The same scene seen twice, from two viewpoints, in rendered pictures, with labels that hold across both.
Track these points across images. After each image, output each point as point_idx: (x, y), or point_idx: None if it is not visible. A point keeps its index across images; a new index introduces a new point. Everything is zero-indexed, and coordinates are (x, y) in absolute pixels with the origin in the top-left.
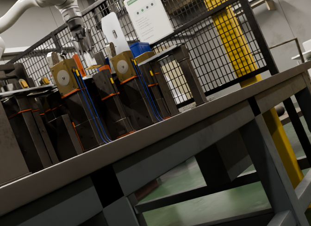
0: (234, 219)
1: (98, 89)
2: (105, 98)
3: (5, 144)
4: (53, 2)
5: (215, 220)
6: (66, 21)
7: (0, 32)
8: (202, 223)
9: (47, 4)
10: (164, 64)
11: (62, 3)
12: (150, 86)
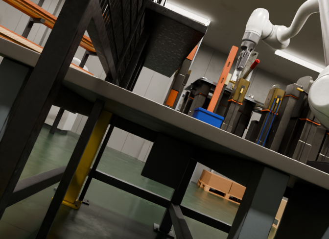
0: (179, 209)
1: (249, 121)
2: (245, 129)
3: None
4: (272, 46)
5: (176, 211)
6: (256, 44)
7: (313, 11)
8: (177, 214)
9: (276, 45)
10: (147, 62)
11: (263, 40)
12: None
